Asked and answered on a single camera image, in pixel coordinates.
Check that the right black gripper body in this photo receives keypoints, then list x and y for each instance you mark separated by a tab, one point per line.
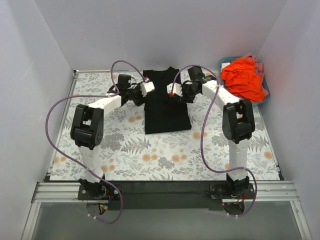
183	95

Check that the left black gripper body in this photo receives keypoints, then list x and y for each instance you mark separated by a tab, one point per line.
139	97

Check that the black t-shirt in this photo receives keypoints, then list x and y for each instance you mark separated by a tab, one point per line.
162	113

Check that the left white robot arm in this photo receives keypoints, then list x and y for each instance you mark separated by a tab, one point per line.
87	129

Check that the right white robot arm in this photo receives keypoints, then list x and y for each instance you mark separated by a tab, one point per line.
238	123

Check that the orange t-shirt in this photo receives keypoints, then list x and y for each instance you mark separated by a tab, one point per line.
240	79

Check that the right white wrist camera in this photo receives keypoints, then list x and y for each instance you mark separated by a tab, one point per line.
174	89

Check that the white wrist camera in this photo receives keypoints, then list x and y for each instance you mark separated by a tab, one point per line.
146	87
174	89

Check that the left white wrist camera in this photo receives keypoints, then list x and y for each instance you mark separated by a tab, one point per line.
146	87

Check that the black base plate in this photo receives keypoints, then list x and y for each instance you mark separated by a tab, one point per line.
152	203

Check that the aluminium mounting rail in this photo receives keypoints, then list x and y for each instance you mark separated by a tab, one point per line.
272	190

